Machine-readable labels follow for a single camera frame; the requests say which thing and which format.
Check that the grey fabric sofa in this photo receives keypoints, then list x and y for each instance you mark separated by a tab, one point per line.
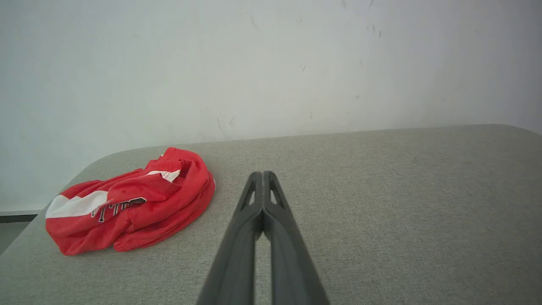
381	220

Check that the red and white shorts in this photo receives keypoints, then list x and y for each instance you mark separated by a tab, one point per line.
131	207

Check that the dark grey baseboard strip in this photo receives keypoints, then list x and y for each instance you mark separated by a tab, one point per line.
17	217

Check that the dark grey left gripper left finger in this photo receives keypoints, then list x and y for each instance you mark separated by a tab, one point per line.
235	258

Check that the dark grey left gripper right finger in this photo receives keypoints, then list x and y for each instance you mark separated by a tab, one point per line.
292	262

